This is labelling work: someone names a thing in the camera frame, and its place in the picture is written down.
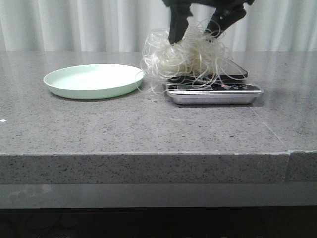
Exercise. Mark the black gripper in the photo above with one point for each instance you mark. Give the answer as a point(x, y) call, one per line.
point(226, 14)

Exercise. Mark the light green round plate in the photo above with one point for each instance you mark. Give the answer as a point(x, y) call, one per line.
point(94, 81)

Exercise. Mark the white pleated curtain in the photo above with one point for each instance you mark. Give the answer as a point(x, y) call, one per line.
point(122, 25)

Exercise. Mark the white vermicelli noodle bundle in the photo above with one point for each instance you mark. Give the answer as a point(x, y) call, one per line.
point(199, 57)

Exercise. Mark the black silver kitchen scale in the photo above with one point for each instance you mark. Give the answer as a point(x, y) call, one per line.
point(230, 87)

